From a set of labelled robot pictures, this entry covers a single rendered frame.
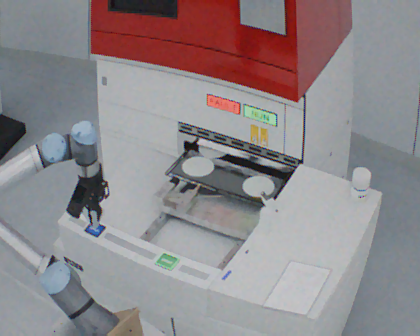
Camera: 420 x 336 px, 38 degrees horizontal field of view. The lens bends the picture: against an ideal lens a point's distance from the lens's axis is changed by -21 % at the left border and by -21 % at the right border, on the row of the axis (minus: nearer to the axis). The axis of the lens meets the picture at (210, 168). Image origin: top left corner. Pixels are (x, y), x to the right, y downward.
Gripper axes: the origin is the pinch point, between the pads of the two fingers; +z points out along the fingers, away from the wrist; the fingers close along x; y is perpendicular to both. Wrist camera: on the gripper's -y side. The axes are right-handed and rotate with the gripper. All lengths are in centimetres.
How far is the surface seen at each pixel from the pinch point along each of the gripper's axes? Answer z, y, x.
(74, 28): 61, 207, 185
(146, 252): 2.5, 1.5, -18.6
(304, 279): 1, 10, -65
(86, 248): 7.6, -4.0, 1.9
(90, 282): 26.3, -4.1, 4.5
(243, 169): 8, 54, -23
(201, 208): 10.1, 33.5, -18.8
